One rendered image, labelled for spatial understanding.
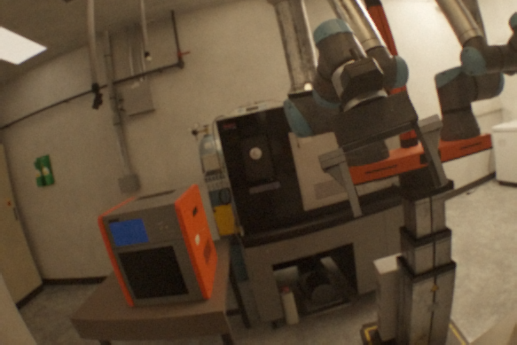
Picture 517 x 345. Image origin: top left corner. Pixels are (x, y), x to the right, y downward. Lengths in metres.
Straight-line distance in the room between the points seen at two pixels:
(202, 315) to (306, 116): 0.79
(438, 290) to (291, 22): 0.96
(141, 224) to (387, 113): 0.91
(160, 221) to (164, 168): 1.79
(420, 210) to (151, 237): 0.94
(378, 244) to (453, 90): 1.18
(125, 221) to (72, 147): 2.28
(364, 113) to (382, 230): 1.43
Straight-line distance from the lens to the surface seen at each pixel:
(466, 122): 0.92
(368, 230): 1.74
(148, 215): 1.04
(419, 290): 0.98
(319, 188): 1.63
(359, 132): 0.40
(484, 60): 0.76
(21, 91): 3.95
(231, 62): 2.79
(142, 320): 1.17
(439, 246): 0.95
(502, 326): 0.58
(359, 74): 0.37
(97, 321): 1.29
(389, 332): 1.33
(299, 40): 0.74
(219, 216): 1.62
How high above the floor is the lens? 1.30
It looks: 3 degrees down
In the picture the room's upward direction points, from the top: 12 degrees counter-clockwise
